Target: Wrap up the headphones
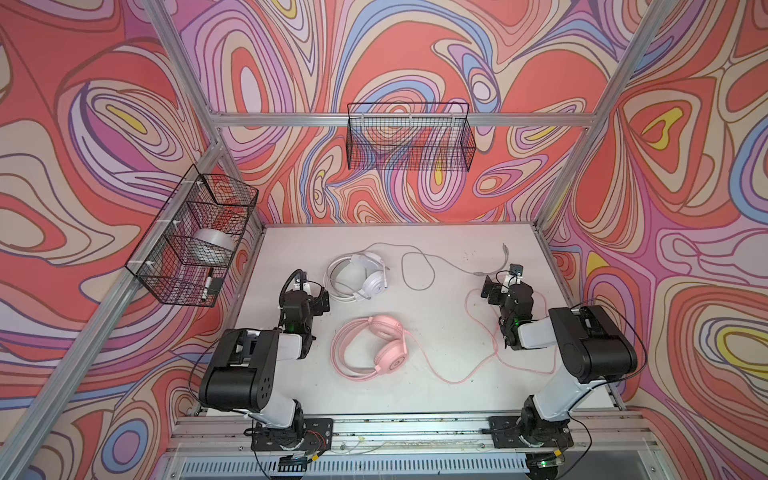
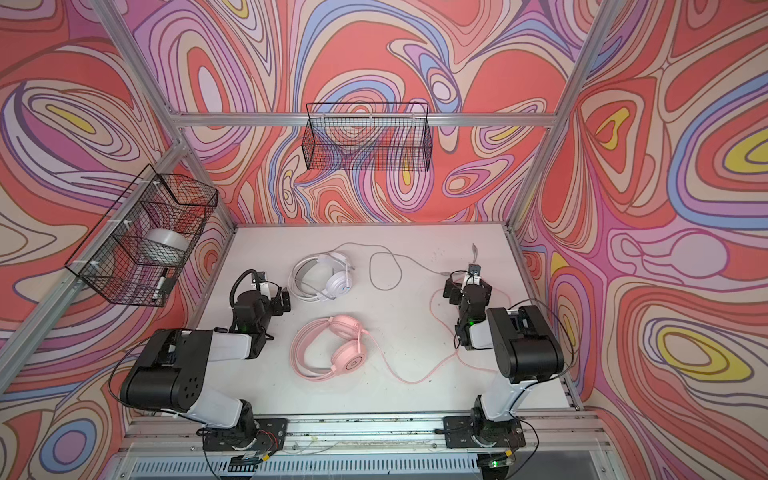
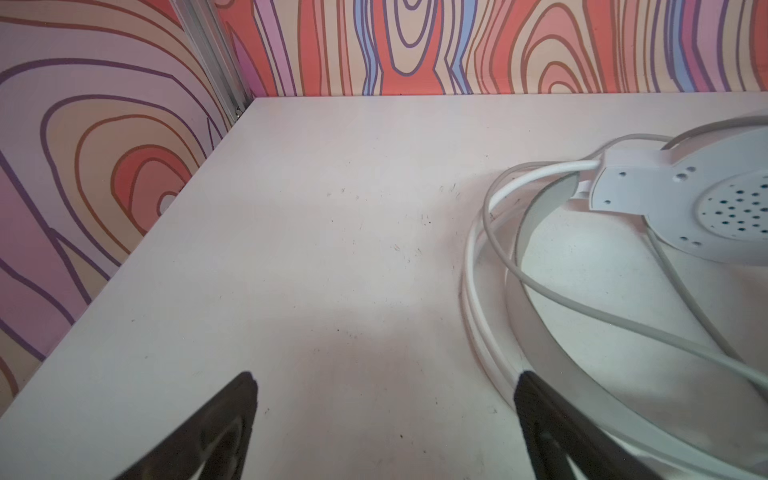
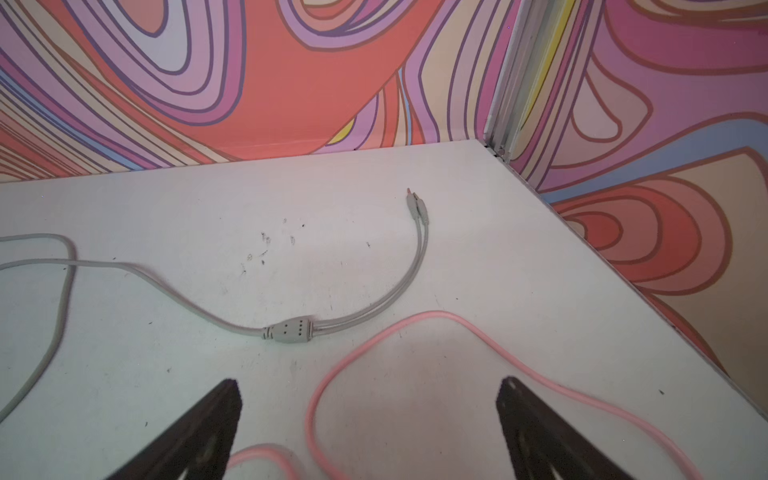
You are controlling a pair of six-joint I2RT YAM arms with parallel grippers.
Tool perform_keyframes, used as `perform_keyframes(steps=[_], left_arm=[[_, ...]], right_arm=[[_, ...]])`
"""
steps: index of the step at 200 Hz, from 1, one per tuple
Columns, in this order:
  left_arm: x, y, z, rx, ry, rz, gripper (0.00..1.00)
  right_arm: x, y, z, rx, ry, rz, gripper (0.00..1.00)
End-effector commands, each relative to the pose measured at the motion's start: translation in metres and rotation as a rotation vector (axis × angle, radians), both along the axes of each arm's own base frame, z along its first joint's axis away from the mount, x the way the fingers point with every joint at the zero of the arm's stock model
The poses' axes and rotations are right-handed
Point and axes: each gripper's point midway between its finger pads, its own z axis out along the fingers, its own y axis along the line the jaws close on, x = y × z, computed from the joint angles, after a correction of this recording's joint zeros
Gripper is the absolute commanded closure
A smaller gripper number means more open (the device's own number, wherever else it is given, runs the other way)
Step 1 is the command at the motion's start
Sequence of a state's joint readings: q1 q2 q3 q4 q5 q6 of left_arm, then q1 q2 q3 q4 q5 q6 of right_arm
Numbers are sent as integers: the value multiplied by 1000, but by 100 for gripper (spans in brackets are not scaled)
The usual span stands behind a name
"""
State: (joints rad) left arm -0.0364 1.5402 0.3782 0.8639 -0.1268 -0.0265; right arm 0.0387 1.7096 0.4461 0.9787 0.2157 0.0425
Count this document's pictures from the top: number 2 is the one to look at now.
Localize black white marker pen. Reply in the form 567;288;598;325
152;268;168;302

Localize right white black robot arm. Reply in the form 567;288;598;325
439;264;565;451

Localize pink headphones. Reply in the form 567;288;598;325
290;315;367;382

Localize rear black wire basket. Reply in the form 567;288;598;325
301;101;433;172

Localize aluminium front rail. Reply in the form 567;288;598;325
118;409;613;455

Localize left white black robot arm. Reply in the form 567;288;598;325
118;269;291;458

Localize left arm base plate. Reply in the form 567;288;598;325
198;418;289;454

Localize left black wire basket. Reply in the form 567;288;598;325
65;166;219;308

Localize white perforated cable duct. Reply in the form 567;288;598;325
115;454;480;479

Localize grey tape roll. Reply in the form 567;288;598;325
140;228;190;267

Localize pink headphone cable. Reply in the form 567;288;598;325
362;284;515;386

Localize grey headphone cable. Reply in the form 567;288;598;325
333;242;481;293

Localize aluminium cage frame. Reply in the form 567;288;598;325
1;1;625;391

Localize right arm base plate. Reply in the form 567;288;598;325
438;416;526;451

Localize black wire basket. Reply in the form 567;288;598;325
65;166;219;308
301;101;433;172

